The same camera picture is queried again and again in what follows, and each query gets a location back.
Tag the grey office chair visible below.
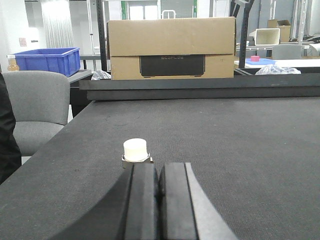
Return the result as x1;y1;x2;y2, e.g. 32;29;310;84
3;70;70;157

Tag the pink block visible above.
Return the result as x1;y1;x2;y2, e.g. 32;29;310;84
250;55;260;62

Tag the black conveyor side rail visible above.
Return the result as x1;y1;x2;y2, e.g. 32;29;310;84
79;73;320;101

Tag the blue plastic crate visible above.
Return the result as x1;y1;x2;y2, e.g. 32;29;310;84
14;47;80;77

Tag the clear plastic bag right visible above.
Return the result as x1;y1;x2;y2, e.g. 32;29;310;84
255;64;301;75

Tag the light blue tray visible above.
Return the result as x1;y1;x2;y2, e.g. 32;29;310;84
245;58;276;66

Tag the black shelf upright post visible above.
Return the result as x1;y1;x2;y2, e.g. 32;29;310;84
96;0;108;72
238;0;254;68

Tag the small cardboard box background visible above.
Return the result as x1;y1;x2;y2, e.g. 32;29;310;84
267;19;291;43

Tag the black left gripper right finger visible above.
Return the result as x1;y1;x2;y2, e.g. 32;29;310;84
159;162;237;240

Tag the clear plastic bag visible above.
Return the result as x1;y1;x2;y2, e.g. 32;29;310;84
91;70;112;81
255;64;301;75

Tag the orange liquid bottle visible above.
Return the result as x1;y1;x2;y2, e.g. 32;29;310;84
7;54;20;72

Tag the person in black clothing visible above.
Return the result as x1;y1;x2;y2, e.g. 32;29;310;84
0;74;22;184

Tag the white capped metal valve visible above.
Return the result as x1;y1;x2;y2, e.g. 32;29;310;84
121;138;154;169

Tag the clear plastic bag left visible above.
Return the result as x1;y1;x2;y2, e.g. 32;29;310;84
91;70;112;81

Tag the white open bin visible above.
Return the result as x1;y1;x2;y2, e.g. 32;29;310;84
254;28;280;46

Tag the large cardboard box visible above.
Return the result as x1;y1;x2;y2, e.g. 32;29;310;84
107;17;236;80

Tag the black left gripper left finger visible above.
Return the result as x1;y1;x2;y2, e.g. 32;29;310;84
52;163;159;240

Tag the black shelf upright post right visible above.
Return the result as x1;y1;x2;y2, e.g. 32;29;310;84
238;0;254;68

